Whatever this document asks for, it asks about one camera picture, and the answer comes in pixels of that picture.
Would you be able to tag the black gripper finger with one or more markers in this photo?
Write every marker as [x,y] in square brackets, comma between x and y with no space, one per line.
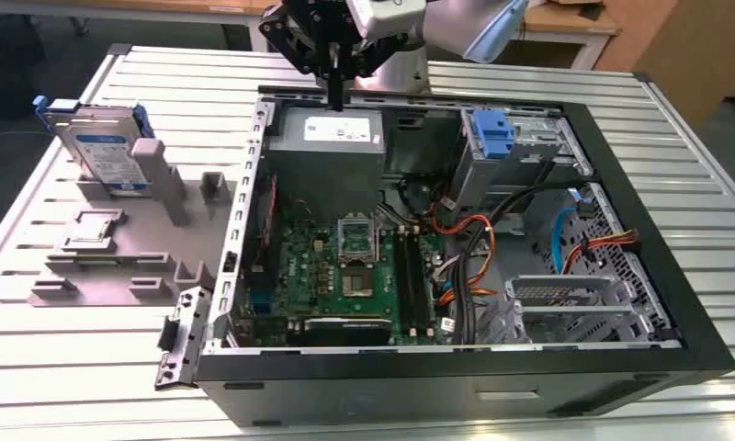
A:
[374,57]
[294,46]

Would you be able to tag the hard disk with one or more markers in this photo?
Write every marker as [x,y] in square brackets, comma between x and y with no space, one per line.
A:
[107,156]

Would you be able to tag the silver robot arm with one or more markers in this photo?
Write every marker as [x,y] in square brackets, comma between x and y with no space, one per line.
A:
[414,73]

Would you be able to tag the metal disk bay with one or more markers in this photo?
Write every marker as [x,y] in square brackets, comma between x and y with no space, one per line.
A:
[573,310]

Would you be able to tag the wooden desk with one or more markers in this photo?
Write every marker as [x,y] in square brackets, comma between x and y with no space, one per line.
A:
[159,9]

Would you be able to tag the blue drive latch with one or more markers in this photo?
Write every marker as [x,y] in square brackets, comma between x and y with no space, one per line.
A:
[493,133]

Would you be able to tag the grey power supply unit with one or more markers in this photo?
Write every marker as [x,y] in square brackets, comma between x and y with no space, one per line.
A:
[325,174]

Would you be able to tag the grey metal drive cage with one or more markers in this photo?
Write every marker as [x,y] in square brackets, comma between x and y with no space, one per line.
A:
[502,179]

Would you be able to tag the green motherboard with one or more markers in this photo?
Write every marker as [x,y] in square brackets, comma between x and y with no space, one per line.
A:
[306,275]

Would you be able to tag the black RAM slot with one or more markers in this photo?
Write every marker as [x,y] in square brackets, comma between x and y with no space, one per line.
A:
[423,280]
[406,280]

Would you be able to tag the grey parts rack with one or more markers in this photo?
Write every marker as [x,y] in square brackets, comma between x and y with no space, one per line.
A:
[140,239]

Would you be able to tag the CPU socket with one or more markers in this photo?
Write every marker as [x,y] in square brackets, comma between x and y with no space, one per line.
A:
[362,282]

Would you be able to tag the silver CPU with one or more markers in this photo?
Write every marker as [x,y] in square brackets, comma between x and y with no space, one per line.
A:
[92,229]

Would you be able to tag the blue expansion slot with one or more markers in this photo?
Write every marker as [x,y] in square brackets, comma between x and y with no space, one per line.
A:
[262,305]

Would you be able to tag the green RAM stick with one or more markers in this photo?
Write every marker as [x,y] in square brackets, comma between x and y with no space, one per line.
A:
[98,262]

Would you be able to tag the black graphics card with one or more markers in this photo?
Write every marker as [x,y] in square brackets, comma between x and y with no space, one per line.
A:
[343,333]

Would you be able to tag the grey expansion card latch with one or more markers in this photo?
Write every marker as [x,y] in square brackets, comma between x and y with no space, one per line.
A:
[187,331]

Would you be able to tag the black open PC case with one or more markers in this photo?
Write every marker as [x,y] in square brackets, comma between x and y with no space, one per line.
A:
[405,395]

